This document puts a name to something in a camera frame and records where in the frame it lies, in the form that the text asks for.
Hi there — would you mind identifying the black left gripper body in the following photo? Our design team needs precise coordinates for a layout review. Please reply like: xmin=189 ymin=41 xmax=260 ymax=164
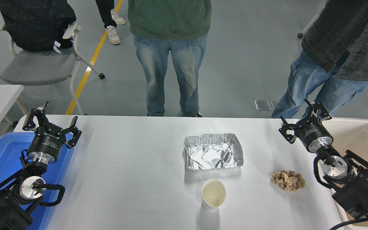
xmin=27 ymin=127 xmax=67 ymax=159

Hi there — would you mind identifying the silver foil tray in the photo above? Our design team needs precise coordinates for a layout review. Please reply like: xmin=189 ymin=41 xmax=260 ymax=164
xmin=184 ymin=133 xmax=244 ymax=171

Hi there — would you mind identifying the black backpack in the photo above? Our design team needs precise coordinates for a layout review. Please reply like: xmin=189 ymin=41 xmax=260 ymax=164
xmin=0 ymin=0 xmax=77 ymax=52

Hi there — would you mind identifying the tan paper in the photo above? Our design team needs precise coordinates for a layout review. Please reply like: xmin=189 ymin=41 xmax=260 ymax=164
xmin=271 ymin=170 xmax=306 ymax=192

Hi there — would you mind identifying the person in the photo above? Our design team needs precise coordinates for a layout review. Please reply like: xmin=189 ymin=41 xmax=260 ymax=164
xmin=128 ymin=0 xmax=212 ymax=117
xmin=271 ymin=0 xmax=368 ymax=119
xmin=95 ymin=0 xmax=126 ymax=45

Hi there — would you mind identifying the blue plastic tray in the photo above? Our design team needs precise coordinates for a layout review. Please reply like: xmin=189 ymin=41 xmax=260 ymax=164
xmin=0 ymin=132 xmax=75 ymax=230

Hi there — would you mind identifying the white chair leg with caster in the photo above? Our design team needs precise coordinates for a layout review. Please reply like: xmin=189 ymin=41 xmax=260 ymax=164
xmin=297 ymin=6 xmax=328 ymax=39

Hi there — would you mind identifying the grey white chair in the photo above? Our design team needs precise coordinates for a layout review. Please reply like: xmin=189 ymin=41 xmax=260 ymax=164
xmin=0 ymin=22 xmax=105 ymax=115

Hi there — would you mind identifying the large pale bin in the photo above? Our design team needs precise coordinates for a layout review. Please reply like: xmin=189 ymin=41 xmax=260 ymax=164
xmin=312 ymin=118 xmax=368 ymax=230

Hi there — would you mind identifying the white paper cup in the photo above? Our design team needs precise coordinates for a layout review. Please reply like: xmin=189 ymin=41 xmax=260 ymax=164
xmin=201 ymin=178 xmax=226 ymax=212

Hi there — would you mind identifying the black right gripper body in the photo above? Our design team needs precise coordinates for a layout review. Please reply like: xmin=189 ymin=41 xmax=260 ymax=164
xmin=294 ymin=117 xmax=333 ymax=149

